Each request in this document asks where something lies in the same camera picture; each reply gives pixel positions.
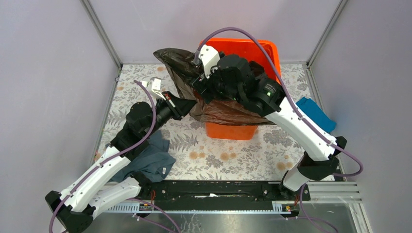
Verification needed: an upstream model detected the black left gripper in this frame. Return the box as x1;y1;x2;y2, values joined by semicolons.
144;91;197;138

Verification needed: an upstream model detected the black plastic trash bag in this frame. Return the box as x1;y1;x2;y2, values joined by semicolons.
153;48;274;126

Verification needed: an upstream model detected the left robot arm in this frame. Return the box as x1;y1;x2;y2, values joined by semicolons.
45;91;197;233

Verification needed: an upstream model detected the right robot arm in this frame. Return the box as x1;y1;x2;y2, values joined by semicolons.
189;53;345;200

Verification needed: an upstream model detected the orange plastic trash bin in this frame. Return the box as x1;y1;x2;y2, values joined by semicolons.
205;37;280;140

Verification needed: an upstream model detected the grey-blue crumpled cloth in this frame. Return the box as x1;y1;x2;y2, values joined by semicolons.
110;130;176;183

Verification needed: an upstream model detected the floral patterned table mat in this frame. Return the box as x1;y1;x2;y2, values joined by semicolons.
96;64;304;181

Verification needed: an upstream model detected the bright blue folded cloth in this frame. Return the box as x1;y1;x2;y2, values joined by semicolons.
296;97;336;133

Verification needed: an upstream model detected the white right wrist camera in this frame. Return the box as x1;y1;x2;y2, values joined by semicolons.
198;45;220;79

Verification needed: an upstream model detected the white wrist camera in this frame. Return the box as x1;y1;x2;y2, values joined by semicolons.
141;77;166;100
198;45;220;79

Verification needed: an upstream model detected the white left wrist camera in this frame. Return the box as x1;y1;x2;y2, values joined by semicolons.
141;77;166;100

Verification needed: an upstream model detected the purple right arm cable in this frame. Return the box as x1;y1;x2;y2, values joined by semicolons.
193;27;364;232

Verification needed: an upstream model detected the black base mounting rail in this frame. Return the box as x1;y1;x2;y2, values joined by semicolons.
138;180;310;212

